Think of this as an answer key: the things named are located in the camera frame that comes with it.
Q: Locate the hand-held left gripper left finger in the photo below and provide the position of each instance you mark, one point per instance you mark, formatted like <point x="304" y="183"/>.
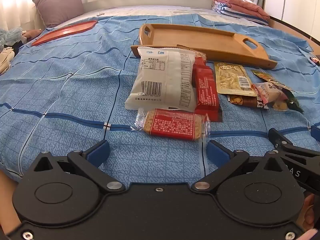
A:
<point x="98" y="153"/>

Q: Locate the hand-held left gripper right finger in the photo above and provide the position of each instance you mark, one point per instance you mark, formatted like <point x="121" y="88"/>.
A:
<point x="217" y="155"/>

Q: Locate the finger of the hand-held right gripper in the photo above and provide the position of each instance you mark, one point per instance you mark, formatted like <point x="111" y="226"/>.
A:
<point x="280" y="137"/>
<point x="316" y="131"/>

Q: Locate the green snack packet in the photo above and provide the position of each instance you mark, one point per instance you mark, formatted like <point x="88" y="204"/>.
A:
<point x="293" y="101"/>

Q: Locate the pink white snack packet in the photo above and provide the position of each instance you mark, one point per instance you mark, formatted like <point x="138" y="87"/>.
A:
<point x="267" y="90"/>

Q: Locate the red label biscuit packet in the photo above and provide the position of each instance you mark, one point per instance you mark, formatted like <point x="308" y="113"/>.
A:
<point x="172" y="125"/>

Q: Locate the dark brown snack packet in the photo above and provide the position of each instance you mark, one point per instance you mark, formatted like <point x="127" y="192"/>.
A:
<point x="240" y="101"/>

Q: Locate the red snack packet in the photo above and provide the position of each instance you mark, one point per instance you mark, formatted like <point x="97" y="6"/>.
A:
<point x="206" y="90"/>

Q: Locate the tan tofu snack packet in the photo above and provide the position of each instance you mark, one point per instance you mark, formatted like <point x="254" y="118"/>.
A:
<point x="232" y="80"/>

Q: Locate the person's right hand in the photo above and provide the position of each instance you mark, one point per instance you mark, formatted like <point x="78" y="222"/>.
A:
<point x="309" y="212"/>

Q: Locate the blue plaid bedsheet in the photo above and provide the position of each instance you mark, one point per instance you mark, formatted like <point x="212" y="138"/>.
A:
<point x="62" y="92"/>

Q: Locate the small dark pink object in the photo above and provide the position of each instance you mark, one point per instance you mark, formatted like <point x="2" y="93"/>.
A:
<point x="315" y="60"/>

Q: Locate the red plastic tray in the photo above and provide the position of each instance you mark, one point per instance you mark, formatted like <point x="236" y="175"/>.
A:
<point x="65" y="31"/>

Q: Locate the beige cloth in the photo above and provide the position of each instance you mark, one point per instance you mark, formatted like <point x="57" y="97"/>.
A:
<point x="5" y="60"/>

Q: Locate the white wardrobe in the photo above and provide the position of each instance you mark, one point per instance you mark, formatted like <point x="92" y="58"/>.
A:
<point x="295" y="0"/>

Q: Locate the folded pink blanket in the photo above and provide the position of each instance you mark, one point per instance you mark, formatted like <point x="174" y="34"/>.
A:
<point x="245" y="6"/>

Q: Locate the pink cloth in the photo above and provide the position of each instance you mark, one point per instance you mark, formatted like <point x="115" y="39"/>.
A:
<point x="31" y="33"/>

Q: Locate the folded striped blanket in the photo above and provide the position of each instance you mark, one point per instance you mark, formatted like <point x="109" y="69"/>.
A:
<point x="225" y="10"/>

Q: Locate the light blue cloth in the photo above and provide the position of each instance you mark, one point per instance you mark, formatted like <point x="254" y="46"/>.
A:
<point x="10" y="35"/>

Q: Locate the white quilted mattress pad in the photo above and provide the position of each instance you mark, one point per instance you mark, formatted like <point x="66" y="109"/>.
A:
<point x="150" y="11"/>

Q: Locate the purple pillow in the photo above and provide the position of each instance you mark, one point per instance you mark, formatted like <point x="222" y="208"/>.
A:
<point x="58" y="5"/>

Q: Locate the wooden bed frame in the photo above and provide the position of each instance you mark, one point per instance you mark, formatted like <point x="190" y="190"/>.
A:
<point x="295" y="27"/>

